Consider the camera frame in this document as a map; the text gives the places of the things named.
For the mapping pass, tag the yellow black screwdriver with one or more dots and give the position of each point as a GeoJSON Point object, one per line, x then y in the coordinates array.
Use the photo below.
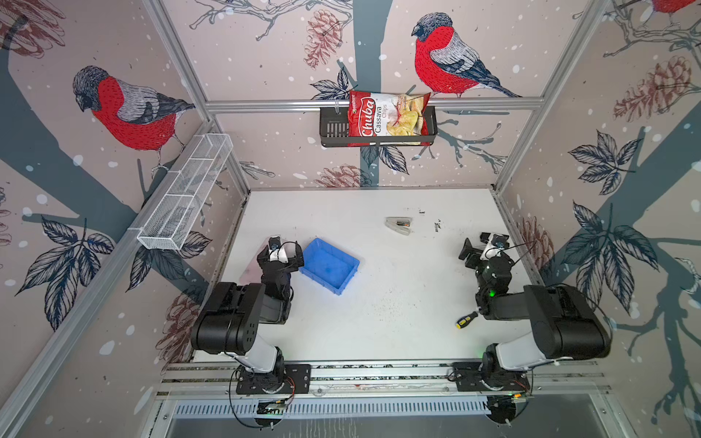
{"type": "Point", "coordinates": [463, 322]}

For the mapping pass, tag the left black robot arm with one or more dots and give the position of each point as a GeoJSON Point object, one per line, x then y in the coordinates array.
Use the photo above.
{"type": "Point", "coordinates": [229, 320]}

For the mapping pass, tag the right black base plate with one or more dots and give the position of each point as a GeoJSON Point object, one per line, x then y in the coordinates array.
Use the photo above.
{"type": "Point", "coordinates": [473, 376]}

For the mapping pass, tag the black wall basket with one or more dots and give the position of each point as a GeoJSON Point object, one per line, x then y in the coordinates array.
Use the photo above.
{"type": "Point", "coordinates": [336, 130]}

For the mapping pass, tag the blue plastic bin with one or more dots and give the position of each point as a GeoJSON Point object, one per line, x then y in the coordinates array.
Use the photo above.
{"type": "Point", "coordinates": [329, 266]}

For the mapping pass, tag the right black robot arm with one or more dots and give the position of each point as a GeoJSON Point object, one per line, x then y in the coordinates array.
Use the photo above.
{"type": "Point", "coordinates": [562, 324]}

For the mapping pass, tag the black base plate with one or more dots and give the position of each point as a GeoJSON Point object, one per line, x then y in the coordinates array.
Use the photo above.
{"type": "Point", "coordinates": [288, 380]}
{"type": "Point", "coordinates": [473, 376]}

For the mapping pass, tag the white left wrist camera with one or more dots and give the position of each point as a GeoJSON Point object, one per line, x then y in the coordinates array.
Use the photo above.
{"type": "Point", "coordinates": [276, 250]}

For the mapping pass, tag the aluminium front rail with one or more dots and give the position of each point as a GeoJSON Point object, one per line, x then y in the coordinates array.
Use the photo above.
{"type": "Point", "coordinates": [199, 380]}

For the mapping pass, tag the white wire mesh shelf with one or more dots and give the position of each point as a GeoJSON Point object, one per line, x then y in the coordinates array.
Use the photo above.
{"type": "Point", "coordinates": [175, 214]}

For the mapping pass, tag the red cassava chips bag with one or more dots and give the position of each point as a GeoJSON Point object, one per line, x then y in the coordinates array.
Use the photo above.
{"type": "Point", "coordinates": [404, 112]}

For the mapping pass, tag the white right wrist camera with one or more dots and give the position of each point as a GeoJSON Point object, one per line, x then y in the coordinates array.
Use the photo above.
{"type": "Point", "coordinates": [495, 243]}

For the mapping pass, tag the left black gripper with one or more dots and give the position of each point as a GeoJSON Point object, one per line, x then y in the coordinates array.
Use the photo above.
{"type": "Point", "coordinates": [279, 264]}

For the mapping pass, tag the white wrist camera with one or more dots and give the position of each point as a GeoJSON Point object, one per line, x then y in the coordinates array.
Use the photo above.
{"type": "Point", "coordinates": [495, 243]}
{"type": "Point", "coordinates": [276, 250]}

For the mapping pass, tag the grey stapler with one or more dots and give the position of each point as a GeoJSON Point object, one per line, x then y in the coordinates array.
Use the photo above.
{"type": "Point", "coordinates": [400, 225]}

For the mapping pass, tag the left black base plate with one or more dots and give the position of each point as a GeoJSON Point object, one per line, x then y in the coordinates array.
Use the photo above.
{"type": "Point", "coordinates": [288, 380]}

